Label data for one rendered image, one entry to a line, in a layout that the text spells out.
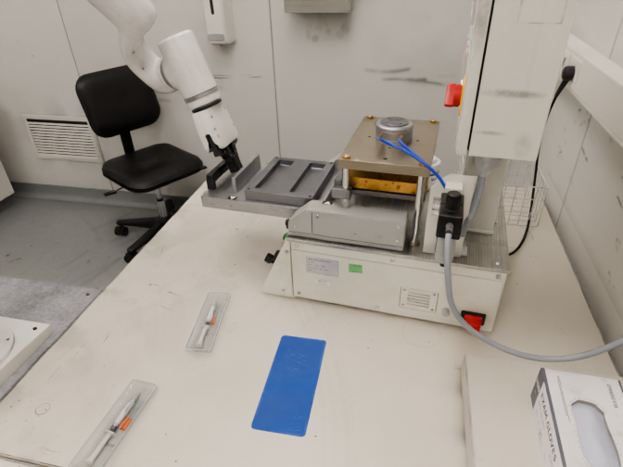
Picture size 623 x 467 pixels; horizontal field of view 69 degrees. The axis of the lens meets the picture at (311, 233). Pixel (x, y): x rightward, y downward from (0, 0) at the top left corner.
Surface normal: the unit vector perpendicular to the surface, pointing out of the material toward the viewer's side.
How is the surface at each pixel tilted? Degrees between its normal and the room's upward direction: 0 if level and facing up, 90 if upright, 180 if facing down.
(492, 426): 0
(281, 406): 0
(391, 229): 90
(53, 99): 90
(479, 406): 0
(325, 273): 90
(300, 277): 90
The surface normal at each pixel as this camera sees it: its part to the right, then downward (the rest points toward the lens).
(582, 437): -0.55, -0.76
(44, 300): -0.03, -0.84
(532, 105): -0.29, 0.53
